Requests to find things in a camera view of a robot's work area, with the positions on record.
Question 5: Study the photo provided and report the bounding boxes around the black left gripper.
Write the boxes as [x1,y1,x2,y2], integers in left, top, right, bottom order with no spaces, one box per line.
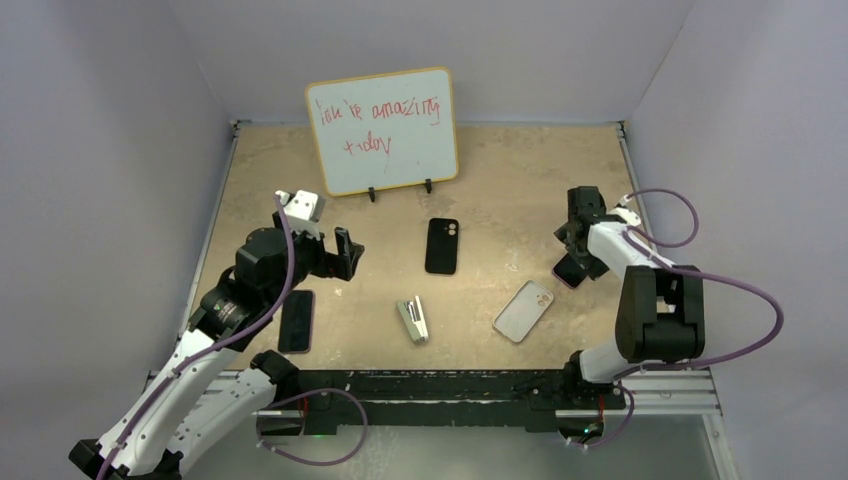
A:
[266,211,362,306]

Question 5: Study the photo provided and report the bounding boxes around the pink smartphone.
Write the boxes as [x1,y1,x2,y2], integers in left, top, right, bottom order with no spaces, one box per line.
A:
[552,254,588,289]

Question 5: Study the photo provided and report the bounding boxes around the black phone case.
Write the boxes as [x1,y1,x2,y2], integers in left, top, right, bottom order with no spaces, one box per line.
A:
[424,218,460,275]

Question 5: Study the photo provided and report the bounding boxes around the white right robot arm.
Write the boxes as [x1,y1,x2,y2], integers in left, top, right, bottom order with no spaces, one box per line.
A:
[553,186,705,407]

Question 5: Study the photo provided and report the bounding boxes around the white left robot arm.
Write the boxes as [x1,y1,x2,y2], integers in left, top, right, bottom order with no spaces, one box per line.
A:
[68,226,364,479]

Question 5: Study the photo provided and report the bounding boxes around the clear beige phone case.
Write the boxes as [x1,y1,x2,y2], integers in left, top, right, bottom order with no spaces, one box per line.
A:
[493,280,554,344]

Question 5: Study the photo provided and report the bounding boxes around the dark smartphone on table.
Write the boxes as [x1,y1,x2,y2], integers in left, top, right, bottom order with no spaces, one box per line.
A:
[277,290,315,354]

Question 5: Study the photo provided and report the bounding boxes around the silver stapler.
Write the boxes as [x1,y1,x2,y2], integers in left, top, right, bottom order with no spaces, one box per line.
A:
[396,296,429,344]

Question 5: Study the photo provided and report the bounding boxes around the whiteboard with red writing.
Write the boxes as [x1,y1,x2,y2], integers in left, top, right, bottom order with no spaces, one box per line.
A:
[305,67,459,197]

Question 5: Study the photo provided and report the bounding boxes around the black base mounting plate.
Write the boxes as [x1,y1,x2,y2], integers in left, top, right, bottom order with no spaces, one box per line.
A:
[256,367,627,438]

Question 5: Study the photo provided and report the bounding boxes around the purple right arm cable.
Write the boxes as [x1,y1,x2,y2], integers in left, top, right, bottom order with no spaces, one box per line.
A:
[612,188,786,382]

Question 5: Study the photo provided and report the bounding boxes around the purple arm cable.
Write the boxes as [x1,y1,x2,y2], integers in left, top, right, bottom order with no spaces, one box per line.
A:
[612,188,786,382]
[95,193,297,480]

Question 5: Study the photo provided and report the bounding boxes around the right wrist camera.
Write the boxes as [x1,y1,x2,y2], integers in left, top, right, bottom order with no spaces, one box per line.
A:
[608,196,642,227]

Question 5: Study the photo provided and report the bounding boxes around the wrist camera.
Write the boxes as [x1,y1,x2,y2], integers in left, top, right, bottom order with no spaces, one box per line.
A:
[274,190,326,236]
[608,196,642,227]

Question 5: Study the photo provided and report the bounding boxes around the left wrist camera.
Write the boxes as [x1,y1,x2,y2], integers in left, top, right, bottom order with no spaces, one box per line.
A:
[274,190,326,236]

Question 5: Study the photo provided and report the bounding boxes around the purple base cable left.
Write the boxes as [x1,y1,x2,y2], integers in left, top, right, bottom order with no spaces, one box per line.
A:
[254,387,370,466]

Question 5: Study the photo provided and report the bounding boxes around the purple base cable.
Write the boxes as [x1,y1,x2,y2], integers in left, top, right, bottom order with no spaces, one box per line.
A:
[566,387,636,452]
[254,387,370,466]

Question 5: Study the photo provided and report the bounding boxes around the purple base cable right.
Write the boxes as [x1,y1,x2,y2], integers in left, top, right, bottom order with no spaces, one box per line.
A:
[566,387,636,452]

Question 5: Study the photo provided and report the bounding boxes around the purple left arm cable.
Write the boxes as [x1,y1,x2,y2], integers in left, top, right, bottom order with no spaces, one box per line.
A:
[95,193,297,480]

